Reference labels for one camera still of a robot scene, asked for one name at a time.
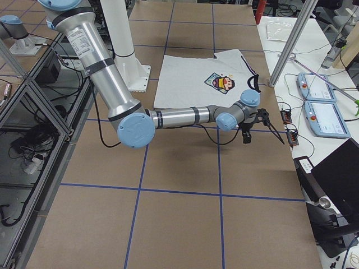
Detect teach pendant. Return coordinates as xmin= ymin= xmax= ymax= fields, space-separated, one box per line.
xmin=296 ymin=72 xmax=337 ymax=103
xmin=304 ymin=101 xmax=351 ymax=139

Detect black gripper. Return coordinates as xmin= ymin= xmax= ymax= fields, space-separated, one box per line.
xmin=246 ymin=108 xmax=285 ymax=145

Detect upper small circuit board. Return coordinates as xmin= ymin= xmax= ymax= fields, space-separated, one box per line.
xmin=280 ymin=110 xmax=292 ymax=124

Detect upper teach pendant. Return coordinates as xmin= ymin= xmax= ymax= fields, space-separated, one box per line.
xmin=296 ymin=72 xmax=337 ymax=103

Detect aluminium frame post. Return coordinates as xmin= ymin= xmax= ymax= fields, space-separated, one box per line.
xmin=269 ymin=0 xmax=318 ymax=87

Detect black stand with metal cup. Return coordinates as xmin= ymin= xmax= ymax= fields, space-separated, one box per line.
xmin=293 ymin=156 xmax=358 ymax=258

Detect black laptop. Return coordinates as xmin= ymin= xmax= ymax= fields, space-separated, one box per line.
xmin=311 ymin=138 xmax=358 ymax=223

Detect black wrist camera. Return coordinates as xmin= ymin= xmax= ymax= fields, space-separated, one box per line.
xmin=241 ymin=126 xmax=252 ymax=144

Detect black power adapter box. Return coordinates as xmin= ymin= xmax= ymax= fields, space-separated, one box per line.
xmin=35 ymin=56 xmax=61 ymax=84

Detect lower small circuit board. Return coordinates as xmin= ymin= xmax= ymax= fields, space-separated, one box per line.
xmin=286 ymin=131 xmax=299 ymax=148

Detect small circuit board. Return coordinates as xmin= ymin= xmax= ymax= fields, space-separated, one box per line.
xmin=280 ymin=110 xmax=292 ymax=124
xmin=286 ymin=131 xmax=299 ymax=148

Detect aluminium frame glass cabinet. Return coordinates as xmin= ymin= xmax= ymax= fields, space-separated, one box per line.
xmin=1 ymin=35 xmax=91 ymax=268

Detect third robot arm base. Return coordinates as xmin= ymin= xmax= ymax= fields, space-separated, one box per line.
xmin=1 ymin=15 xmax=47 ymax=56

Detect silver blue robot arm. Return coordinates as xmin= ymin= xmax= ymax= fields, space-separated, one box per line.
xmin=40 ymin=1 xmax=282 ymax=148

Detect red fire extinguisher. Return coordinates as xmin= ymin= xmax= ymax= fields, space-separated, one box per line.
xmin=255 ymin=0 xmax=267 ymax=25

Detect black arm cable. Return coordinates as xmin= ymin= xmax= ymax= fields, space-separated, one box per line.
xmin=86 ymin=81 xmax=242 ymax=147

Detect clear plastic bag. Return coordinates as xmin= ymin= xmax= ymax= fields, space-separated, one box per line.
xmin=266 ymin=22 xmax=292 ymax=42

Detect grey cartoon print t-shirt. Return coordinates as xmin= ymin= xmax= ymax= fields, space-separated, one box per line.
xmin=154 ymin=49 xmax=257 ymax=109

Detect tangled cables under glass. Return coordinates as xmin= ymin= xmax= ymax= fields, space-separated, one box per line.
xmin=8 ymin=123 xmax=61 ymax=174

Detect lower teach pendant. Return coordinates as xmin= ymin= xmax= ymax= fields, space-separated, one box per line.
xmin=304 ymin=101 xmax=351 ymax=139

